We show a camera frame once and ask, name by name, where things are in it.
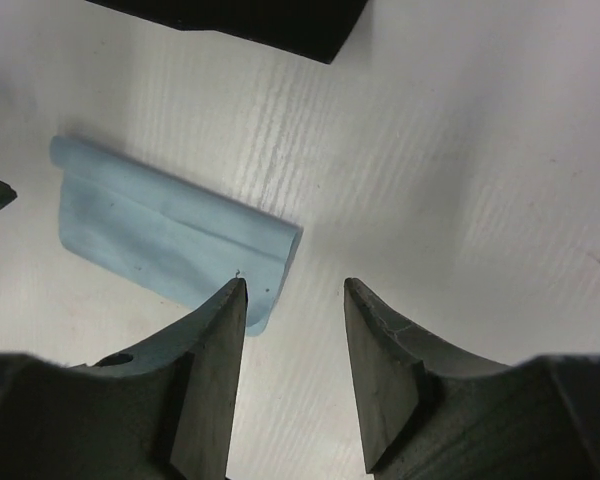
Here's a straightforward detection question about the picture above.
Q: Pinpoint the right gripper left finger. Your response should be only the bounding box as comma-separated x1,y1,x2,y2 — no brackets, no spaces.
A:
92,277,249,480

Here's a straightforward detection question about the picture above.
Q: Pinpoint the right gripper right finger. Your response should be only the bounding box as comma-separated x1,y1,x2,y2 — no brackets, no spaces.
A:
343,277,514,474

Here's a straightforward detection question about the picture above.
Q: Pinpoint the blue cloth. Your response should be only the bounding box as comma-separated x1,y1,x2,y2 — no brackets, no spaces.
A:
49,136,302,336

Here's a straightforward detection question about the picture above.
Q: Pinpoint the black rectangular case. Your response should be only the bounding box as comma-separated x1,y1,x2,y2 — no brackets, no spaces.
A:
94,0,367,64

